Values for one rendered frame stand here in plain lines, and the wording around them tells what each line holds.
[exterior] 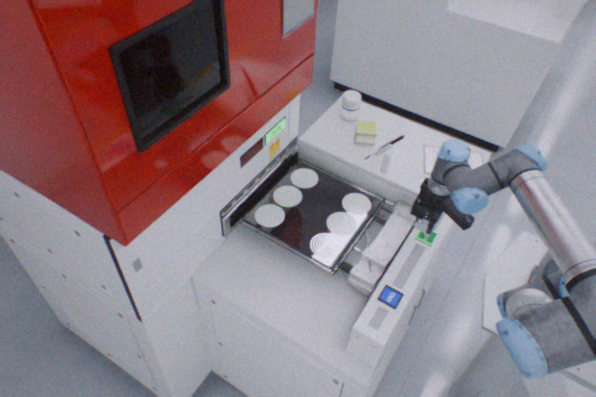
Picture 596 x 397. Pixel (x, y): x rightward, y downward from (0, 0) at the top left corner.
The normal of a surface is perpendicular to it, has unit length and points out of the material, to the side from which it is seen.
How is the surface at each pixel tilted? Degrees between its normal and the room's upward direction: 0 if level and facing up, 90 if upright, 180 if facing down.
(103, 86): 90
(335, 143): 0
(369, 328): 0
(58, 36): 90
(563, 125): 0
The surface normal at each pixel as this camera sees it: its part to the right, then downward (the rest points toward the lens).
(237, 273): 0.04, -0.67
